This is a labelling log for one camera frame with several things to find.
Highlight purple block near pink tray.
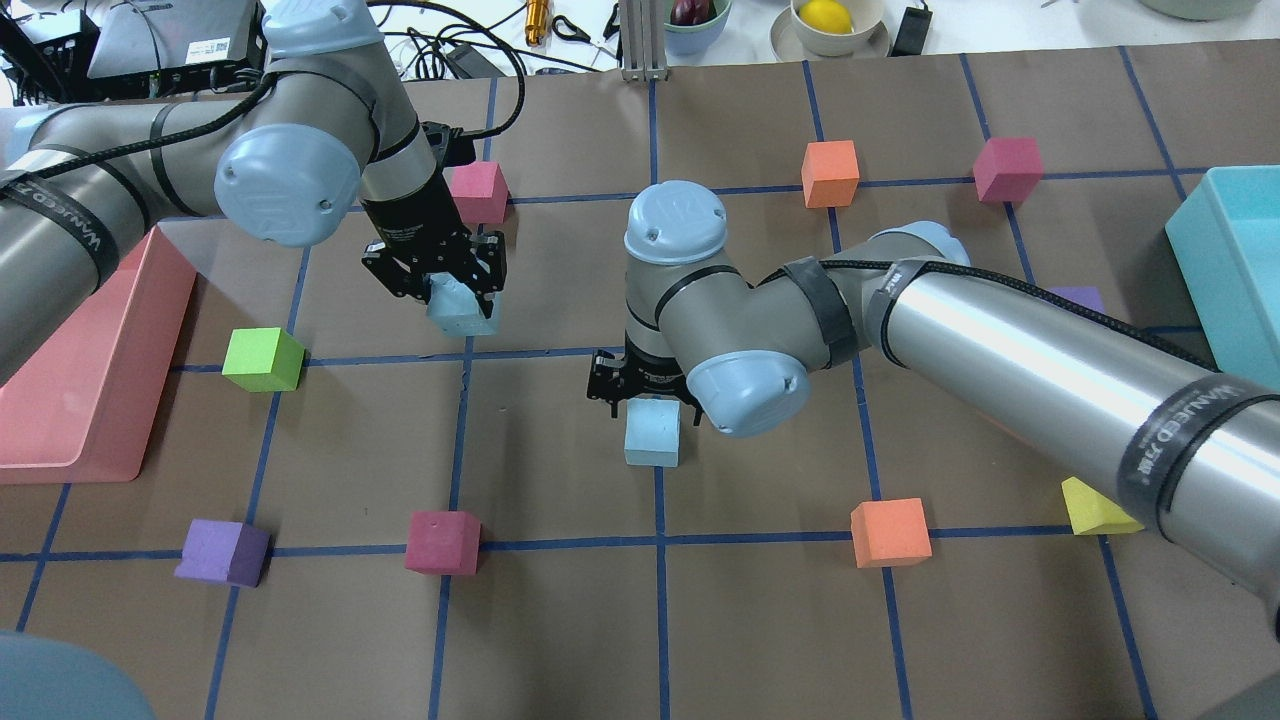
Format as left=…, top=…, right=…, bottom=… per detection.
left=174, top=518, right=271, bottom=588

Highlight pink block left back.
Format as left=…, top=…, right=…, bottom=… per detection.
left=403, top=511, right=483, bottom=577

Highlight black power adapter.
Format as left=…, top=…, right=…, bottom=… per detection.
left=890, top=3, right=933, bottom=56

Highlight pink block right front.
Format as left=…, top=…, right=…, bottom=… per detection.
left=972, top=136, right=1044, bottom=202

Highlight yellow-handled tool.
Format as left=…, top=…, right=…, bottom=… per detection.
left=524, top=0, right=550, bottom=47

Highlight orange block back row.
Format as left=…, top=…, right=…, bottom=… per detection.
left=850, top=498, right=933, bottom=569

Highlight light blue block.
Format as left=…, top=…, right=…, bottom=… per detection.
left=623, top=398, right=681, bottom=468
left=426, top=273, right=502, bottom=337

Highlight purple block near teal tray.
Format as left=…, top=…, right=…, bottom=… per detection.
left=1048, top=286, right=1106, bottom=314

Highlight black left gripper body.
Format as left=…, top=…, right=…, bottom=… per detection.
left=360, top=122, right=506, bottom=297

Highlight beige bowl with lemon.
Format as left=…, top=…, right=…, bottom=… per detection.
left=771, top=1, right=890, bottom=61

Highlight teal plastic tray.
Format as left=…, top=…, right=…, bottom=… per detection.
left=1165, top=165, right=1279, bottom=386

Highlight black computer box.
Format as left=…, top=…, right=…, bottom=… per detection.
left=3, top=1, right=268, bottom=104

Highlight yellow block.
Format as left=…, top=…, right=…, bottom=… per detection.
left=1060, top=477, right=1146, bottom=536

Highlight scissors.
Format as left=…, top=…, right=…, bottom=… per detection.
left=550, top=14, right=620, bottom=45

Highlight orange block front row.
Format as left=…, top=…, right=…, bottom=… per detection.
left=801, top=138, right=861, bottom=209

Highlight pink block left front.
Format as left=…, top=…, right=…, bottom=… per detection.
left=449, top=160, right=509, bottom=225

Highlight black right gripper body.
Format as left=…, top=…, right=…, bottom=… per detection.
left=586, top=340, right=700, bottom=404

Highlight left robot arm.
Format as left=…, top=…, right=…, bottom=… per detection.
left=3, top=1, right=470, bottom=719

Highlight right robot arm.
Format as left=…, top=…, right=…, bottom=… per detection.
left=585, top=179, right=1277, bottom=633

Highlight orange block row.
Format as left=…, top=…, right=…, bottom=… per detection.
left=850, top=498, right=933, bottom=569
left=801, top=138, right=861, bottom=209

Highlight pink plastic tray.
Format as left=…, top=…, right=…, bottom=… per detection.
left=1, top=227, right=196, bottom=486

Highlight green block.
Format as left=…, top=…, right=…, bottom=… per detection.
left=221, top=328, right=306, bottom=393

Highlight aluminium frame post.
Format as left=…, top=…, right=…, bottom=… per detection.
left=617, top=0, right=669, bottom=82

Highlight blue bowl with fruit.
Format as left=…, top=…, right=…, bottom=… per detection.
left=662, top=1, right=733, bottom=56

